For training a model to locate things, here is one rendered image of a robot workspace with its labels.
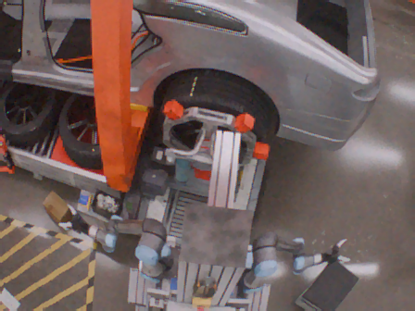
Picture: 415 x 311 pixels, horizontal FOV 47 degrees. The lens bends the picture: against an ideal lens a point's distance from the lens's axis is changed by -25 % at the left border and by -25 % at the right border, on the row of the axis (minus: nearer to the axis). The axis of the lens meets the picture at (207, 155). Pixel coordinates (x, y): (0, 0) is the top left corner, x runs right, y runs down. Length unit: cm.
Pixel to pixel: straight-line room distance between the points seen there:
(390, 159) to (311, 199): 99
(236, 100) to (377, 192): 184
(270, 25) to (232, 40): 25
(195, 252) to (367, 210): 275
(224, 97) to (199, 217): 140
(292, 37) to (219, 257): 145
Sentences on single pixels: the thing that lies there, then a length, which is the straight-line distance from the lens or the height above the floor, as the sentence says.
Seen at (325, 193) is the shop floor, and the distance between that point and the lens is 469.
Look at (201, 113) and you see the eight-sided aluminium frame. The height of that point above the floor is 110.
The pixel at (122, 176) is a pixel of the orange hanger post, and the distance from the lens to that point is 374.
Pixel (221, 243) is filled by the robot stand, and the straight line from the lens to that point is 222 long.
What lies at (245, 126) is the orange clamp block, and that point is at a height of 114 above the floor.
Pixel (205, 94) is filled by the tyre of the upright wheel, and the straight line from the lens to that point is 353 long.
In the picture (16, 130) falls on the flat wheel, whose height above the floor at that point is 50.
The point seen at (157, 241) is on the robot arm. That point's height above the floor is 146.
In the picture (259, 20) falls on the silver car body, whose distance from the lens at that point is 317.
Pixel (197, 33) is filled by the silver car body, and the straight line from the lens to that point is 325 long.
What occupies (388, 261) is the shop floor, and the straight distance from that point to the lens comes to 469.
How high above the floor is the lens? 410
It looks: 61 degrees down
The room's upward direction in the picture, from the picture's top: 8 degrees clockwise
